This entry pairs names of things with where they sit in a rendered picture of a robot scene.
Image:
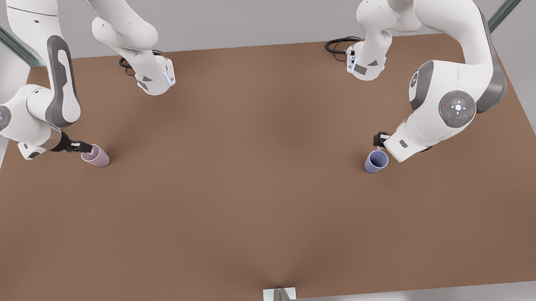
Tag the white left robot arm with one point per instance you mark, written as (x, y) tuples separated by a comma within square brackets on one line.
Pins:
[(448, 86)]

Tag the purple cup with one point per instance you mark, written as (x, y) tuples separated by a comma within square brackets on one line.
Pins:
[(376, 162)]

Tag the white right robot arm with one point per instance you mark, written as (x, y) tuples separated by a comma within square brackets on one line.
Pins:
[(62, 74)]

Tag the pink cup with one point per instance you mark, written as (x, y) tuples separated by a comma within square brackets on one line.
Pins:
[(97, 157)]

